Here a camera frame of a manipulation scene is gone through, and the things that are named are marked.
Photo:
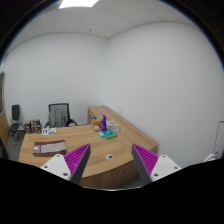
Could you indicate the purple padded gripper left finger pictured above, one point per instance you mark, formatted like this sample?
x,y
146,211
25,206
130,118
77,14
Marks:
x,y
69,166

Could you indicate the green teal box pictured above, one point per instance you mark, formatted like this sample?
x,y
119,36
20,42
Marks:
x,y
109,134

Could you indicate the clear plastic package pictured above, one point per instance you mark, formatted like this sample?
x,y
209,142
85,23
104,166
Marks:
x,y
114,126

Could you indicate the small blue box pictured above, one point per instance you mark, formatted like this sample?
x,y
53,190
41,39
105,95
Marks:
x,y
101,134

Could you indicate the purple spray bottle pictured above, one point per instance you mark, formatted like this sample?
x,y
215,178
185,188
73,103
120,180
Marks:
x,y
103,123

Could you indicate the white metal stand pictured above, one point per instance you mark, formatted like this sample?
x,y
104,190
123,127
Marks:
x,y
214,155

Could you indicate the orange small box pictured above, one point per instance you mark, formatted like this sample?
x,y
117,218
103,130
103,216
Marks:
x,y
96,125

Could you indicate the wooden L-shaped office desk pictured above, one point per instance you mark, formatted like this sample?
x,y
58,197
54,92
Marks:
x,y
110,163

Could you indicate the black mesh office chair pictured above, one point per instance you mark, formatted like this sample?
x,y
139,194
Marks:
x,y
59,116

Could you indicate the white green paper packet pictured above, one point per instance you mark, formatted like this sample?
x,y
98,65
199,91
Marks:
x,y
48,131

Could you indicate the black folding side chair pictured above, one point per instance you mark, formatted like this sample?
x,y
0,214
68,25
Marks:
x,y
16,125

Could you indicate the ceiling light panel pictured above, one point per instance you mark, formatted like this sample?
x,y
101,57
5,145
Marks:
x,y
77,3

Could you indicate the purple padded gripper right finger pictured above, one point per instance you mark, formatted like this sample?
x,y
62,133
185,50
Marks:
x,y
152,167

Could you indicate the small brown wooden rack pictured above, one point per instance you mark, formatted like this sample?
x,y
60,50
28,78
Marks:
x,y
33,126

